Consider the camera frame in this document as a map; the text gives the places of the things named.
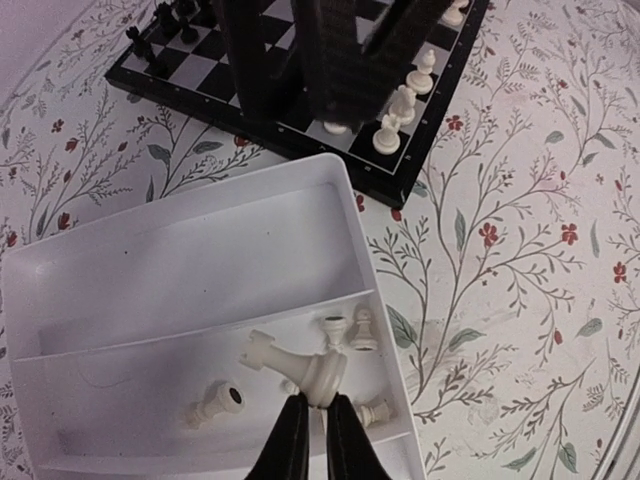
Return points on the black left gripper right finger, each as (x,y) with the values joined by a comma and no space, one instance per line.
(350,454)

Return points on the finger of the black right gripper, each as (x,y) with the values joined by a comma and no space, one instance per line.
(266,88)
(347,82)

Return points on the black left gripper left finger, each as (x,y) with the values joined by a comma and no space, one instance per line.
(285,455)

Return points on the white chess king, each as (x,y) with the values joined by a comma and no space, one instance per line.
(372,414)

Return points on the white chess knight piece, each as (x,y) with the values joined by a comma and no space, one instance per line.
(403,105)

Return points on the white chess pawn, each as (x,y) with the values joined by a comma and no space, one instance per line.
(420,79)
(335,128)

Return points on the white chess rook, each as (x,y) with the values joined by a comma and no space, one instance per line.
(317,376)

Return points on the black and silver chessboard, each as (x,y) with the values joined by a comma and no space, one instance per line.
(203,87)

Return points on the white plastic tray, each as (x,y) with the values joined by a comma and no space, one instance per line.
(115,327)

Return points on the white chess piece corner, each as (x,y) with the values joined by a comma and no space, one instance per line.
(386,140)

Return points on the white chess piece in tray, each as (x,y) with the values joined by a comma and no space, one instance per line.
(334,328)
(363,339)
(225,398)

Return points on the black chess pieces back row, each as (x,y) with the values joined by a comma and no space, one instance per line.
(180,20)

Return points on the floral patterned table mat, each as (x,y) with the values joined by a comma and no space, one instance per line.
(512,273)

